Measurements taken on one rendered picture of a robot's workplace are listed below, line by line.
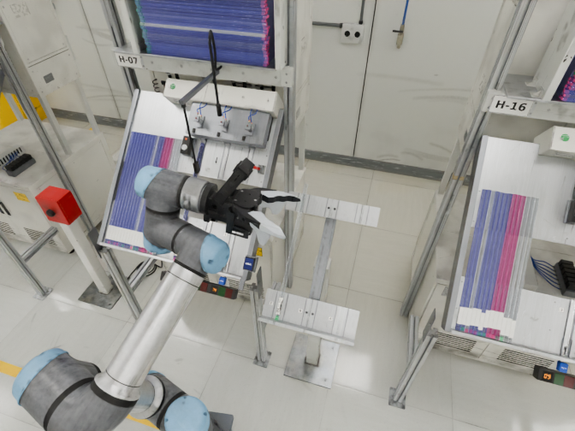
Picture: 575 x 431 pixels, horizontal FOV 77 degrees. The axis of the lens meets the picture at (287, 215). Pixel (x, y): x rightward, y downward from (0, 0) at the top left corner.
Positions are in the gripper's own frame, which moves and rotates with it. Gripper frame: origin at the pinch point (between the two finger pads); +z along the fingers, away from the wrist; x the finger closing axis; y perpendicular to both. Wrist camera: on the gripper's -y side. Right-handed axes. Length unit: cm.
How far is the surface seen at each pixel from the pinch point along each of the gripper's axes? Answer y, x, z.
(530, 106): -19, -69, 61
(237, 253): 56, -44, -23
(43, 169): 83, -95, -162
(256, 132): 14, -69, -28
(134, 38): -9, -72, -81
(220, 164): 30, -66, -41
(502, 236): 21, -53, 68
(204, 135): 20, -67, -49
